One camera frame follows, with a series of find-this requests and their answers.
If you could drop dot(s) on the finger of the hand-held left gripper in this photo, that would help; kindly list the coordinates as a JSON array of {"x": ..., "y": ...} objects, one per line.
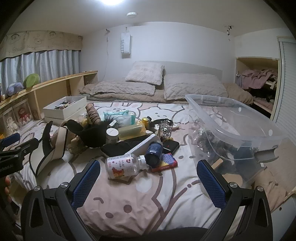
[{"x": 10, "y": 138}]

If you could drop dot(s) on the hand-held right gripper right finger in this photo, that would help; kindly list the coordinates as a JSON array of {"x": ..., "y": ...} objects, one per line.
[{"x": 210, "y": 185}]

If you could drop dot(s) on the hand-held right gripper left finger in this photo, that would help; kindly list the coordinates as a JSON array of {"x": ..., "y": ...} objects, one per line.
[{"x": 86, "y": 183}]

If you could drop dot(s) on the black dotted glove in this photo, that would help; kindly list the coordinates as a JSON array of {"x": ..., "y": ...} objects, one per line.
[{"x": 113, "y": 149}]

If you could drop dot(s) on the black fuzzy slipper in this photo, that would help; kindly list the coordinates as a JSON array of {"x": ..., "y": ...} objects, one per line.
[{"x": 130, "y": 146}]

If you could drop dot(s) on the clear plastic storage container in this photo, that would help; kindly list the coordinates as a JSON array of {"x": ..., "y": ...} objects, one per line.
[{"x": 233, "y": 129}]

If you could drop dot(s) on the person's left hand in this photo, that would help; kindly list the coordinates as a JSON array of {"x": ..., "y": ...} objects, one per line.
[{"x": 7, "y": 190}]

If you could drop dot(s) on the brown wooden block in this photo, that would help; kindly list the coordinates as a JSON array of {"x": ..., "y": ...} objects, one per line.
[{"x": 217, "y": 165}]

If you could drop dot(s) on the clear box with red dolls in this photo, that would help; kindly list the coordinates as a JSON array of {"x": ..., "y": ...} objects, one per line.
[{"x": 22, "y": 114}]

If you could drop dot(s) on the clear gummy bottle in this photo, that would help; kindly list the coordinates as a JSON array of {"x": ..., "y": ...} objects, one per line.
[{"x": 122, "y": 165}]

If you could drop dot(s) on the beige plush toy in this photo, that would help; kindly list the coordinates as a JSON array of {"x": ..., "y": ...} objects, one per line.
[{"x": 74, "y": 144}]

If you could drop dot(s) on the dark patterned cloth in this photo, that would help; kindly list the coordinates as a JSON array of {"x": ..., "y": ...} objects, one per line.
[{"x": 215, "y": 143}]

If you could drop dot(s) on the colourful card box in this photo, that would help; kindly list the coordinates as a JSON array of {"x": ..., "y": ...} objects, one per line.
[{"x": 167, "y": 163}]

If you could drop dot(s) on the purple plush toy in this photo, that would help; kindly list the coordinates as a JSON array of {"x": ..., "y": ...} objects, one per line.
[{"x": 13, "y": 89}]

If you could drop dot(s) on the white lidded jar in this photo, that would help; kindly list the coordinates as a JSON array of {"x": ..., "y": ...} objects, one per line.
[{"x": 112, "y": 135}]

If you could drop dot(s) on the white cardboard box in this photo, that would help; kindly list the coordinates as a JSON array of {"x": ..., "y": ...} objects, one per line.
[{"x": 62, "y": 111}]

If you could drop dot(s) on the green plush toy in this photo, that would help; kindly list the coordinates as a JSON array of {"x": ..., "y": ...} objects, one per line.
[{"x": 31, "y": 80}]

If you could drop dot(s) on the dark blue bottle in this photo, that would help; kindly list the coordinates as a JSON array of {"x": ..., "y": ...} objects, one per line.
[{"x": 154, "y": 153}]

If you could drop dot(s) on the yellow-green bottle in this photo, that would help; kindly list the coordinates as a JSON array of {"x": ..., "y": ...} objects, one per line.
[{"x": 131, "y": 132}]

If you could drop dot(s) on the brown yarn spool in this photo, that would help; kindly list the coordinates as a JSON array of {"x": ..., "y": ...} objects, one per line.
[{"x": 93, "y": 114}]

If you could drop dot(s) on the sequin pouch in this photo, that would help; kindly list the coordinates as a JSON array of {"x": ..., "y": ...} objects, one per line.
[{"x": 166, "y": 131}]

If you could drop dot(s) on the teal wipes packet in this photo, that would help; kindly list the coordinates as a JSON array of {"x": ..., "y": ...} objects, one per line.
[{"x": 120, "y": 117}]

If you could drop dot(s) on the wooden shelf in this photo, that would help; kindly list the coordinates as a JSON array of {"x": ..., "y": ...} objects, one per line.
[{"x": 69, "y": 83}]

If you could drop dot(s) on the grey curtain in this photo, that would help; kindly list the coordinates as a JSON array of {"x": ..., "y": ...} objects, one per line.
[{"x": 46, "y": 64}]

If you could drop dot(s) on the small yellow bottle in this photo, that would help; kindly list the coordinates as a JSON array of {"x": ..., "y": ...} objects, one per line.
[{"x": 145, "y": 121}]

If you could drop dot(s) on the beige blanket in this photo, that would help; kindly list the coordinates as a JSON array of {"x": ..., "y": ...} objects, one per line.
[{"x": 238, "y": 92}]

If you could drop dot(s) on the large quilted pillow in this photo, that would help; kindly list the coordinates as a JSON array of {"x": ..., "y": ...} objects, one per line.
[{"x": 194, "y": 87}]

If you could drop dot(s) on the beige printed valance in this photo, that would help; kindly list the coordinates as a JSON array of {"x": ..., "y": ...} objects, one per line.
[{"x": 41, "y": 41}]

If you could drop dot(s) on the long quilted pillow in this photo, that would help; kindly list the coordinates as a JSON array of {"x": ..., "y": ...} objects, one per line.
[{"x": 124, "y": 88}]

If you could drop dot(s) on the pile of pink clothes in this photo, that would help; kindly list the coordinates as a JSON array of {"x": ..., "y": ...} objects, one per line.
[{"x": 256, "y": 77}]

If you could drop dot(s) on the white louvre door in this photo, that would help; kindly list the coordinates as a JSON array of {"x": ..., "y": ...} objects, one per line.
[{"x": 285, "y": 88}]

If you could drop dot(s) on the fluffy square pillow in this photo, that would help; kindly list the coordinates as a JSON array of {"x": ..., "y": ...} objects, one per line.
[{"x": 144, "y": 73}]

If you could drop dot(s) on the ceiling light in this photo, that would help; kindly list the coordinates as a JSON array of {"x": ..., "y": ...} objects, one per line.
[{"x": 111, "y": 2}]

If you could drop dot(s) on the ceiling smoke detector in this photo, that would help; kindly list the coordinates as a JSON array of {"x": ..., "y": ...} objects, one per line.
[{"x": 131, "y": 14}]

